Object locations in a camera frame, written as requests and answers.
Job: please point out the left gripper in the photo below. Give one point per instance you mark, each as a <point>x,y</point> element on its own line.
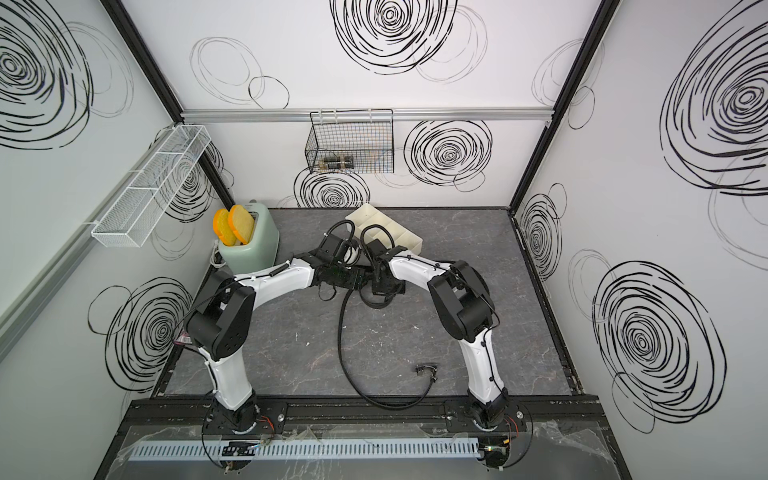
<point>356,278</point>

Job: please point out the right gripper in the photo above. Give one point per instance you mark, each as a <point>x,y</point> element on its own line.
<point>380,282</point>

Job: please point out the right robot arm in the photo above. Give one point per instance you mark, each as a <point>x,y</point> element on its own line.
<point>466,312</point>

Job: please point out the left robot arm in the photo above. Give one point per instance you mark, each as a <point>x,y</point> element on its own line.
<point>220,322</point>

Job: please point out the cream compartment storage tray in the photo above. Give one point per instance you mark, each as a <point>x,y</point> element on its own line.
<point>367,215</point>

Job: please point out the mint green toaster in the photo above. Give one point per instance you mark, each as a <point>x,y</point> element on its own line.
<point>260,251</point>

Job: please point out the right toast slice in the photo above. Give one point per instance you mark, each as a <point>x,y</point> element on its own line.
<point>241,223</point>

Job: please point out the toast slice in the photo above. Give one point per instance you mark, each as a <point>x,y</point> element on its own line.
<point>241,223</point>
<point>222,229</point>

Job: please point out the left toast slice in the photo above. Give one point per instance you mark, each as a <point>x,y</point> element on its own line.
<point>222,229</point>

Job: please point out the items in wire basket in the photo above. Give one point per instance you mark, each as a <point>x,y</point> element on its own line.
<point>335,163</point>

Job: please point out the black wire wall basket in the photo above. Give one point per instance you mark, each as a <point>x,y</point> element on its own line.
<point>366,134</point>

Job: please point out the white wire wall shelf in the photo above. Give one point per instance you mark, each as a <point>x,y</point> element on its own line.
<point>167,183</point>

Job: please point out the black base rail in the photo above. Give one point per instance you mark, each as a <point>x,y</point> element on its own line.
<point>282,414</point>

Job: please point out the grey slotted cable duct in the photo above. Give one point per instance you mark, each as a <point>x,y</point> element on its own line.
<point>306,449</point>

